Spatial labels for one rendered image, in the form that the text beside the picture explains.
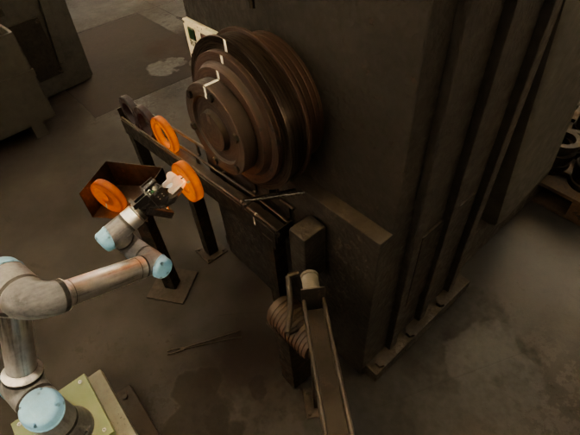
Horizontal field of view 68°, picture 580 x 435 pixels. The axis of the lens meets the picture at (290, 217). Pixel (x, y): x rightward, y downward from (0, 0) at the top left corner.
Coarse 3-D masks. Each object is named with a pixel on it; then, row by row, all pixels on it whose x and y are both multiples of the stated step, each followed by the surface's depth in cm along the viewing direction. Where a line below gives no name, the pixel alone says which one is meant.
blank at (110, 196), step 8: (96, 184) 166; (104, 184) 165; (112, 184) 166; (96, 192) 172; (104, 192) 168; (112, 192) 165; (120, 192) 167; (104, 200) 173; (112, 200) 169; (120, 200) 168; (112, 208) 174; (120, 208) 171
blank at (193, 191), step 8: (176, 168) 148; (184, 168) 144; (184, 176) 146; (192, 176) 144; (192, 184) 144; (200, 184) 146; (184, 192) 155; (192, 192) 148; (200, 192) 148; (192, 200) 152
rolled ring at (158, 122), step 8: (152, 120) 194; (160, 120) 190; (152, 128) 200; (160, 128) 201; (168, 128) 189; (160, 136) 202; (168, 136) 190; (176, 136) 191; (168, 144) 202; (176, 144) 193
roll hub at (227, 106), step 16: (208, 80) 113; (192, 96) 120; (224, 96) 109; (192, 112) 126; (208, 112) 117; (224, 112) 110; (240, 112) 110; (208, 128) 121; (224, 128) 116; (240, 128) 110; (208, 144) 130; (224, 144) 119; (240, 144) 112; (256, 144) 115; (224, 160) 128; (240, 160) 118; (256, 160) 120
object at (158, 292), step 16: (96, 176) 175; (112, 176) 185; (128, 176) 183; (144, 176) 181; (160, 176) 173; (80, 192) 167; (128, 192) 184; (96, 208) 177; (144, 224) 184; (144, 240) 192; (160, 240) 196; (176, 272) 217; (192, 272) 226; (160, 288) 220; (176, 288) 219
